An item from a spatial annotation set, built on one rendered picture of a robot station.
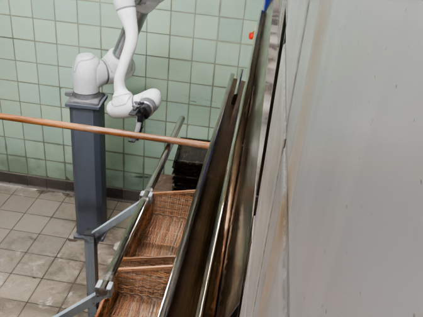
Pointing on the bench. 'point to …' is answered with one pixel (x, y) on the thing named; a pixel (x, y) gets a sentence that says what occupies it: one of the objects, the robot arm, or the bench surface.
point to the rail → (192, 211)
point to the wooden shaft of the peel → (105, 131)
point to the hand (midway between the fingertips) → (132, 127)
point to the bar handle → (237, 87)
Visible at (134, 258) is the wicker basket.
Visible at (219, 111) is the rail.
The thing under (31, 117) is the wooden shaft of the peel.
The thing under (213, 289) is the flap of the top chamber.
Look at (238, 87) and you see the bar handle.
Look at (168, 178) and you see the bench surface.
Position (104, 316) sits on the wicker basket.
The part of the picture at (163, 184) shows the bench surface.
